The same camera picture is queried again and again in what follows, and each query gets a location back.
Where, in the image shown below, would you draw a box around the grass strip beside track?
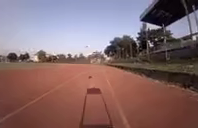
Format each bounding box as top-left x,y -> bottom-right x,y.
110,59 -> 198,76

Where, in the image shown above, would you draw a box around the grandstand building with roof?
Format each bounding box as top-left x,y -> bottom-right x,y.
139,0 -> 198,63

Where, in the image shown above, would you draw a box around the row of distant trees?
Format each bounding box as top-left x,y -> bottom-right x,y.
0,48 -> 106,64

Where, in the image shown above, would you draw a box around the dark low wall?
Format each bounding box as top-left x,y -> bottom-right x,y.
105,63 -> 198,94

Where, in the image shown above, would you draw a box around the group of trees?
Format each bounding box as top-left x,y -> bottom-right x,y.
103,28 -> 175,61

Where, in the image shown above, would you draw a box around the red running track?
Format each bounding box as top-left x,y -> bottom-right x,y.
0,63 -> 198,128

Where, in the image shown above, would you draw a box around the green grass field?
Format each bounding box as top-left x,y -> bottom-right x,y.
0,62 -> 88,72

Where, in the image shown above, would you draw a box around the white painted lane lines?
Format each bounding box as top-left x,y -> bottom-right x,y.
0,68 -> 198,128

